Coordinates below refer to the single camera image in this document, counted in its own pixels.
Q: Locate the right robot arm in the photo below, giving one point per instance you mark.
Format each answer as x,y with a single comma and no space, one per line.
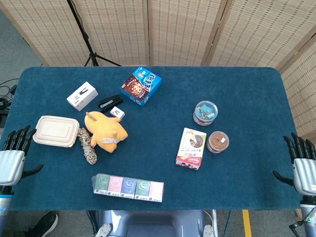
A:
308,214

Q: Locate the clear tub of binder clips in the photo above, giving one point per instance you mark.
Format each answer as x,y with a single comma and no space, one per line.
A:
205,113

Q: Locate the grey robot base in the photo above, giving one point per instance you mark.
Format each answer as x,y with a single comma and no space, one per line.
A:
153,223

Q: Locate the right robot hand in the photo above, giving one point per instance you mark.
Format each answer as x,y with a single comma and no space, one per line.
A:
304,172

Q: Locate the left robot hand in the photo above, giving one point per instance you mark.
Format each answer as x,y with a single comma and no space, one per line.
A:
11,163

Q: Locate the beige lidded food container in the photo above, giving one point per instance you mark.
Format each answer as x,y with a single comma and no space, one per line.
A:
55,130

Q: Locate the black stapler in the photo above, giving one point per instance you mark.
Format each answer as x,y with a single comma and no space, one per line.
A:
110,101

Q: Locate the small white staple box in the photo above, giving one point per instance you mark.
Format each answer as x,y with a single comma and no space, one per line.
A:
117,112

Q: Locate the white and red snack box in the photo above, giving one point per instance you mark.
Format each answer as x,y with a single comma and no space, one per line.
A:
191,149

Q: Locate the white box with black print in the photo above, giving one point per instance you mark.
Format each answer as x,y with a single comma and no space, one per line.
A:
82,95

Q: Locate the black shoe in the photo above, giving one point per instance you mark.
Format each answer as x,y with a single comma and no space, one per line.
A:
43,225

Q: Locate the blue table cloth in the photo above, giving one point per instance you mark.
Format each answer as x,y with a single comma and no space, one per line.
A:
158,148

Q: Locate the bamboo folding screen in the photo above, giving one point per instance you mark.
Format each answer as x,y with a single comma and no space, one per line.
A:
172,29

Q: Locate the black tripod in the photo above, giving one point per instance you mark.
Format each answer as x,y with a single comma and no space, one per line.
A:
86,37

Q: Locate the blue cookie box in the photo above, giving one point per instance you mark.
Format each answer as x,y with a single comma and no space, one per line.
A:
140,86

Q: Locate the clear tub with brown contents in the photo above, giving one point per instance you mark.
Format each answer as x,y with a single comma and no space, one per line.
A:
217,141

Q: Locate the yellow plush toy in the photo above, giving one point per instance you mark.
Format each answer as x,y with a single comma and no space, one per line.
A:
105,130

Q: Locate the pack of colourful tissue packets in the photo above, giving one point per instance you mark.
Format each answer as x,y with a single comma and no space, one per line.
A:
128,188

